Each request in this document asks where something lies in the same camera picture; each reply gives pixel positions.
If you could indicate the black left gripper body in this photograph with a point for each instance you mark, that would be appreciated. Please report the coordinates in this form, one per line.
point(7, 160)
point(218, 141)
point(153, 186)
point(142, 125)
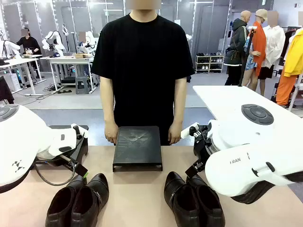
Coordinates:
point(47, 162)

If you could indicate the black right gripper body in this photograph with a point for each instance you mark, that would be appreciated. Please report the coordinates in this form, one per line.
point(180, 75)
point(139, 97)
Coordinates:
point(202, 149)

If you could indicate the black leather shoe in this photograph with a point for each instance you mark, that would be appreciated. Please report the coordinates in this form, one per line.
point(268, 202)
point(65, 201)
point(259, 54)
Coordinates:
point(59, 203)
point(209, 205)
point(180, 198)
point(92, 201)

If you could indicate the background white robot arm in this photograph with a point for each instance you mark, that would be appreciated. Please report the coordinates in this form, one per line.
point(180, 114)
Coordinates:
point(9, 46)
point(53, 39)

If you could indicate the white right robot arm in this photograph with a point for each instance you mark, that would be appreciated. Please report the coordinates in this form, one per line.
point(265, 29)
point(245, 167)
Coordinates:
point(236, 142)

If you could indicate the person's left forearm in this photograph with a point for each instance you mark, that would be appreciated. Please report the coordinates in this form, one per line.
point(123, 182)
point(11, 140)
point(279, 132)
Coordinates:
point(180, 108)

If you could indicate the person's right forearm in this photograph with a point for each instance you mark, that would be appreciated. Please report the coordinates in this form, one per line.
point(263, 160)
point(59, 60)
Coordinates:
point(108, 108)

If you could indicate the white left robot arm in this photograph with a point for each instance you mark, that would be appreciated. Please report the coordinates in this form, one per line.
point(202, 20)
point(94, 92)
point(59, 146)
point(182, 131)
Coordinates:
point(19, 142)

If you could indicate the person in black T-shirt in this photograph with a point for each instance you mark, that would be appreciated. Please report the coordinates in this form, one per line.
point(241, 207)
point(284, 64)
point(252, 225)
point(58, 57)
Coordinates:
point(142, 71)

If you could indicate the seated person in black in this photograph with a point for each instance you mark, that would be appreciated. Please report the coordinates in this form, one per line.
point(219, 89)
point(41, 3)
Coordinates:
point(29, 43)

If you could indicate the background person in white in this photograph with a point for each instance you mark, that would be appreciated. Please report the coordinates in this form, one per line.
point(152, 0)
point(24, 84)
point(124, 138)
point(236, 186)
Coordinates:
point(85, 43)

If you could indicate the person in white shirt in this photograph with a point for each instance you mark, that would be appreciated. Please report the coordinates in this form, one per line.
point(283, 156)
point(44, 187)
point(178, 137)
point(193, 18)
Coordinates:
point(274, 45)

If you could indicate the person's left hand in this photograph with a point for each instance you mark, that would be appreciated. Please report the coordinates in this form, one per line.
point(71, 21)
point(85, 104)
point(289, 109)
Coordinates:
point(175, 134)

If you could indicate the person's right hand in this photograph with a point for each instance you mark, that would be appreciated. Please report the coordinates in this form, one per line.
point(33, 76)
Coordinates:
point(111, 133)

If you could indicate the black hanging garment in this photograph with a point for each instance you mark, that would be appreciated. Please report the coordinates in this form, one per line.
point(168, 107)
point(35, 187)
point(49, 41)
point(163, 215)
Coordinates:
point(6, 91)

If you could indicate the grey plastic stool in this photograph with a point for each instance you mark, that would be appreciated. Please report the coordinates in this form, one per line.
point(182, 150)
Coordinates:
point(82, 85)

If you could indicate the white shoe rack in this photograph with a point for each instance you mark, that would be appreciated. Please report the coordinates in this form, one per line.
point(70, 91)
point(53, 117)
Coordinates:
point(209, 63)

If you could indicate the black tripod pole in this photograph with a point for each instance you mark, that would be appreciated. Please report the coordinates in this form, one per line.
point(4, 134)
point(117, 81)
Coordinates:
point(245, 59)

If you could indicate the orange trousers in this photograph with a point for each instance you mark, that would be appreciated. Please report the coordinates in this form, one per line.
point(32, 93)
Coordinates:
point(285, 89)

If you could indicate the white background desk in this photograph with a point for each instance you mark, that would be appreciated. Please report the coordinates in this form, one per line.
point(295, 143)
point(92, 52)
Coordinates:
point(19, 62)
point(68, 60)

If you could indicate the mannequin in dark jacket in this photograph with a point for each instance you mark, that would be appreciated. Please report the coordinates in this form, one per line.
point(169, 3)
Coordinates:
point(237, 47)

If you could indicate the cardboard box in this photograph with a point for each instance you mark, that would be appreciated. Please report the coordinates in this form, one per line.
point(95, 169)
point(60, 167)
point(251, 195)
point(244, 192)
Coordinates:
point(82, 55)

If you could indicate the mannequin with orange cloth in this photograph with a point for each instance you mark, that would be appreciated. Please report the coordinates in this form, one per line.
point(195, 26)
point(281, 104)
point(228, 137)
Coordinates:
point(258, 47)

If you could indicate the yellow jacket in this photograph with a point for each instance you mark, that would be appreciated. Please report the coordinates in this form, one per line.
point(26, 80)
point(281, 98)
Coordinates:
point(294, 56)

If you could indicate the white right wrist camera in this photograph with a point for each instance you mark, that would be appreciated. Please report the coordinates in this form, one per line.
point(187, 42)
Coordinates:
point(187, 132)

